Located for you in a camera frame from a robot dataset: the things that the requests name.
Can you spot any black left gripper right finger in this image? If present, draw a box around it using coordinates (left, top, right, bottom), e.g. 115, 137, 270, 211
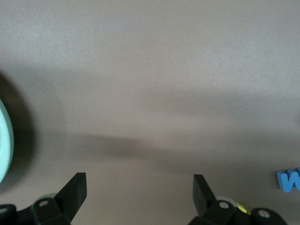
191, 174, 288, 225

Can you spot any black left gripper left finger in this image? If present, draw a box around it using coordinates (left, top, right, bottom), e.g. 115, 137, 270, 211
0, 172, 87, 225

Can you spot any blue foam letter W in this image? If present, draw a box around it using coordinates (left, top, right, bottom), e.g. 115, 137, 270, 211
276, 167, 300, 194

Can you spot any yellow foam letter c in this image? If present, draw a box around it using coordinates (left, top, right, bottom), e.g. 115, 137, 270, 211
235, 202, 247, 214

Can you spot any pale green plate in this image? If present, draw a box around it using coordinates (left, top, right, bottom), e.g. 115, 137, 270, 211
0, 97, 15, 185

